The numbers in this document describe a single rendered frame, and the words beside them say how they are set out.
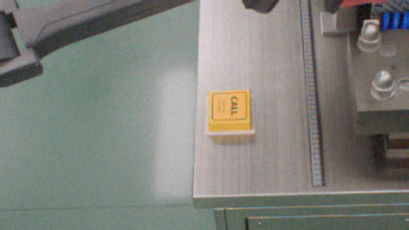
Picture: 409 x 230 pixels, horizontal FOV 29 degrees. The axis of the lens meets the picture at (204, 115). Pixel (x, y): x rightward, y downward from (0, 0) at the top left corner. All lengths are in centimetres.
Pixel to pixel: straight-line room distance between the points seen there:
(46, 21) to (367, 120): 49
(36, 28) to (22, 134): 149
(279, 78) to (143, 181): 105
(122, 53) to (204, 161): 144
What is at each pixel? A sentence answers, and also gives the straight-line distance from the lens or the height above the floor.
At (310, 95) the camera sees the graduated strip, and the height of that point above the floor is 90.
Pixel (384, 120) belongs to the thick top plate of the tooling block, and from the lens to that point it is 120.
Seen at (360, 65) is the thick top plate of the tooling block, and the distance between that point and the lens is 123.
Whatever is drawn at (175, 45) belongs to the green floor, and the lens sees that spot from 268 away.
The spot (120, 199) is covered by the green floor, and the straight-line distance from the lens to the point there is 234.
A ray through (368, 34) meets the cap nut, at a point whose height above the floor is 107.
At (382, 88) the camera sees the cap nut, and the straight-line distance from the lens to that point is 117.
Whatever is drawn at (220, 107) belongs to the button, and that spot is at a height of 92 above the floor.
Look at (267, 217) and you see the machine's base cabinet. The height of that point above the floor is 82.
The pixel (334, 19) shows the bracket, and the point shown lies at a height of 92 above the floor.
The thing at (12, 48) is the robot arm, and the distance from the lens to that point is 109.
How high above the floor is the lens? 196
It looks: 53 degrees down
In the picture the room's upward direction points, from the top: 9 degrees counter-clockwise
